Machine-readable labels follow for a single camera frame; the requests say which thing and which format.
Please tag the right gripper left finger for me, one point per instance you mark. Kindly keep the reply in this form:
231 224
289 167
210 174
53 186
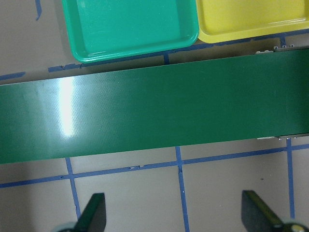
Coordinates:
93 218

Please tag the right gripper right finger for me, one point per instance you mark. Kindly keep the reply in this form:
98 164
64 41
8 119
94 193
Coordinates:
256 215

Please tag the green conveyor belt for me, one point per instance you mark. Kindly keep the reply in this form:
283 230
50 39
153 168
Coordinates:
180 104

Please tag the green plastic tray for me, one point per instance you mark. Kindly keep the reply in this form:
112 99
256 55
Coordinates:
100 30

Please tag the yellow plastic tray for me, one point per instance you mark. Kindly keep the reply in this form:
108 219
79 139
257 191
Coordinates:
227 20

